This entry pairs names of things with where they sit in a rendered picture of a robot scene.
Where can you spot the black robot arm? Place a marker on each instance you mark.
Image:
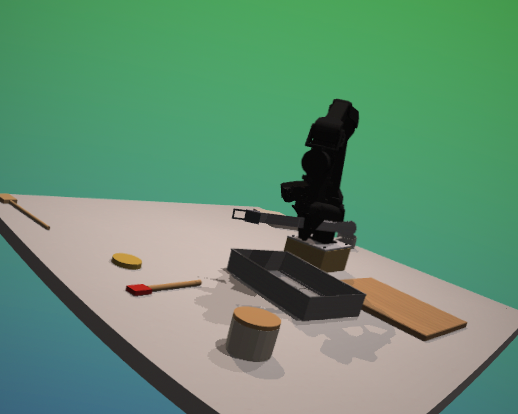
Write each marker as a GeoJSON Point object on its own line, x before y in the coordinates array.
{"type": "Point", "coordinates": [326, 157]}

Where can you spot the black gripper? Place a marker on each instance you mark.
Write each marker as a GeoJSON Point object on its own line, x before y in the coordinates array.
{"type": "Point", "coordinates": [317, 211]}

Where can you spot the yellow flat disc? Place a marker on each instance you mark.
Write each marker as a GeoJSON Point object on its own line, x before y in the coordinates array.
{"type": "Point", "coordinates": [126, 261]}

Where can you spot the grey cylindrical container with orange lid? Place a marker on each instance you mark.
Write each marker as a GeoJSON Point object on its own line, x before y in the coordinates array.
{"type": "Point", "coordinates": [252, 334]}

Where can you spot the grey metal roasting tin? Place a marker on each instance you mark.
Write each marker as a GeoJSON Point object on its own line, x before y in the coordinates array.
{"type": "Point", "coordinates": [295, 285]}

